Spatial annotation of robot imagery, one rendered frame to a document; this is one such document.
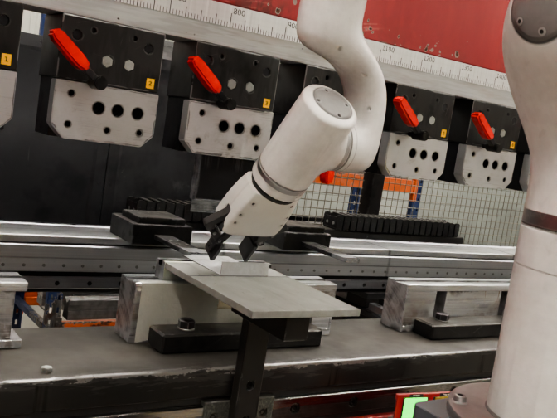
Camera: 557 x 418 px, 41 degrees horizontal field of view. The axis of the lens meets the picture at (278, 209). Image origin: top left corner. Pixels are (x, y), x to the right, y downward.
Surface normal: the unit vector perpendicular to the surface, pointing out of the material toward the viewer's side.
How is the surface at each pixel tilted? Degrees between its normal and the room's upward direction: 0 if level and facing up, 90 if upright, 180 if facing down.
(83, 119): 90
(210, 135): 90
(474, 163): 90
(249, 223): 134
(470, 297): 90
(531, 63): 125
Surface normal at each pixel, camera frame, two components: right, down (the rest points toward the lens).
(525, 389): -0.77, -0.04
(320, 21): -0.31, 0.23
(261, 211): 0.25, 0.76
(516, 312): -0.95, -0.11
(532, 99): -0.80, 0.54
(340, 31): 0.24, 0.36
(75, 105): 0.55, 0.18
